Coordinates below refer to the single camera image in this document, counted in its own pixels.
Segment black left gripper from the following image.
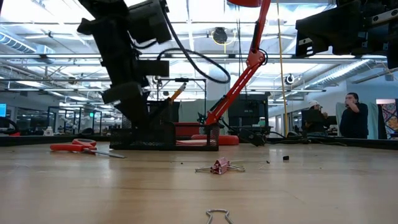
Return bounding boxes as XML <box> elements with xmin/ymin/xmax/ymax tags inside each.
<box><xmin>76</xmin><ymin>17</ymin><xmax>170</xmax><ymax>124</ymax></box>

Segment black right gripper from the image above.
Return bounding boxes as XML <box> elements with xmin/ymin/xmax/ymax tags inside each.
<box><xmin>295</xmin><ymin>0</ymin><xmax>398</xmax><ymax>69</ymax></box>

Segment black mesh desk organizer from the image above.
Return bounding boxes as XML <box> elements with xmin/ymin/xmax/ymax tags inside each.
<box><xmin>109</xmin><ymin>100</ymin><xmax>220</xmax><ymax>152</ymax></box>

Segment red handled scissors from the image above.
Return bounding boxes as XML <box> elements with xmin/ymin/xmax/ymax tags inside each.
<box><xmin>49</xmin><ymin>138</ymin><xmax>127</xmax><ymax>159</ymax></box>

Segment pink sticky note pad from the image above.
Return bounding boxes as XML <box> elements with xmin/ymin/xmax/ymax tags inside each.
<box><xmin>175</xmin><ymin>139</ymin><xmax>215</xmax><ymax>147</ymax></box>

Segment pink binder clip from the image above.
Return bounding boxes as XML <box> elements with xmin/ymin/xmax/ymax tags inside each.
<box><xmin>195</xmin><ymin>157</ymin><xmax>246</xmax><ymax>175</ymax></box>

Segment person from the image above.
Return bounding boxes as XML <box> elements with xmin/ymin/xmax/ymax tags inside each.
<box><xmin>339</xmin><ymin>92</ymin><xmax>370</xmax><ymax>139</ymax></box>
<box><xmin>300</xmin><ymin>100</ymin><xmax>338</xmax><ymax>138</ymax></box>

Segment pale green fabric screen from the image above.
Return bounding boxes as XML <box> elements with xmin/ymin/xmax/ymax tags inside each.
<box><xmin>335</xmin><ymin>101</ymin><xmax>379</xmax><ymax>140</ymax></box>

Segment red desk lamp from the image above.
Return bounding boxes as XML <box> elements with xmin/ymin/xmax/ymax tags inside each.
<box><xmin>174</xmin><ymin>0</ymin><xmax>272</xmax><ymax>146</ymax></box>

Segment yellow hanging cable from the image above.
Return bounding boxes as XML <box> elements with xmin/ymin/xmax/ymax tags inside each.
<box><xmin>275</xmin><ymin>0</ymin><xmax>289</xmax><ymax>136</ymax></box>

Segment black background workstation frame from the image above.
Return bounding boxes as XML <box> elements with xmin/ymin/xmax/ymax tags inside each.
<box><xmin>47</xmin><ymin>106</ymin><xmax>103</xmax><ymax>135</ymax></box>

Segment black background gantry frame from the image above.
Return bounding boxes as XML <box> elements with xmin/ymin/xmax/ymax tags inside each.
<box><xmin>156</xmin><ymin>77</ymin><xmax>208</xmax><ymax>103</ymax></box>

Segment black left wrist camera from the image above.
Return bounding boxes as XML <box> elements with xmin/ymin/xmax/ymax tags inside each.
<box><xmin>127</xmin><ymin>0</ymin><xmax>172</xmax><ymax>45</ymax></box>

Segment black lamp power cable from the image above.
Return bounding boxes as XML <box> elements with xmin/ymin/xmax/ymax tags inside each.
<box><xmin>228</xmin><ymin>119</ymin><xmax>348</xmax><ymax>147</ymax></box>

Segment silver wire clip handle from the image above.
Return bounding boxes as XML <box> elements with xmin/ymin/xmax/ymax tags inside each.
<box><xmin>205</xmin><ymin>208</ymin><xmax>236</xmax><ymax>224</ymax></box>

